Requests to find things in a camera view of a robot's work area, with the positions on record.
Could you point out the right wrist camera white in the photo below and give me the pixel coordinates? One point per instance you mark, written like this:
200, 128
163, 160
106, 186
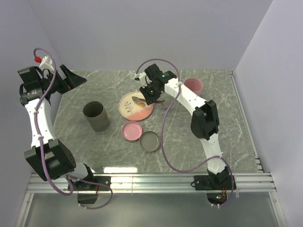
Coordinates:
142, 78

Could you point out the pink cylindrical container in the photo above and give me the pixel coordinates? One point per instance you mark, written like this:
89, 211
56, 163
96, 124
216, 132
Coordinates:
195, 85

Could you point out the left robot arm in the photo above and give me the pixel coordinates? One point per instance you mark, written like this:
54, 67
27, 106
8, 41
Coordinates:
48, 154

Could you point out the grey cylindrical container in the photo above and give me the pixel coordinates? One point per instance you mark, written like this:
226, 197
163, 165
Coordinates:
96, 116

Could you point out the grey round lid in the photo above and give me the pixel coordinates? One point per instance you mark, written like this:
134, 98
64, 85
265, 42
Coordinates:
149, 141

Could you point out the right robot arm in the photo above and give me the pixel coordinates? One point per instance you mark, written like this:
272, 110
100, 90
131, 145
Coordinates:
204, 115

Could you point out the metal tongs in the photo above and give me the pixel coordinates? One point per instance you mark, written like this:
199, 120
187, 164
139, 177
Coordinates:
141, 100

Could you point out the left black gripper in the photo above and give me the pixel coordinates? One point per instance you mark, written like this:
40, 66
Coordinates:
72, 81

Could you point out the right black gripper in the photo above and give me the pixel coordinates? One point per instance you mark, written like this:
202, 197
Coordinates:
149, 100

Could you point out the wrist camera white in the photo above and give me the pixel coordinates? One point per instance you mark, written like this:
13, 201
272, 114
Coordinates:
45, 63
142, 78

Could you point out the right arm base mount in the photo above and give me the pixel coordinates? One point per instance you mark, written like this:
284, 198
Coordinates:
216, 189

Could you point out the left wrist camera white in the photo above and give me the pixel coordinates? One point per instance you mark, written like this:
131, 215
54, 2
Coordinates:
45, 63

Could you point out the pink and cream plate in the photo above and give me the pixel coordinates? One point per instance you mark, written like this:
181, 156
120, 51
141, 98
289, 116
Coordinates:
131, 110

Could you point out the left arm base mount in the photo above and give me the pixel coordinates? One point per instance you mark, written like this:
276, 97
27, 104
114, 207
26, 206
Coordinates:
88, 189

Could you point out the pink round lid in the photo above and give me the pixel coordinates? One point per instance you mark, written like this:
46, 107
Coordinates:
132, 130

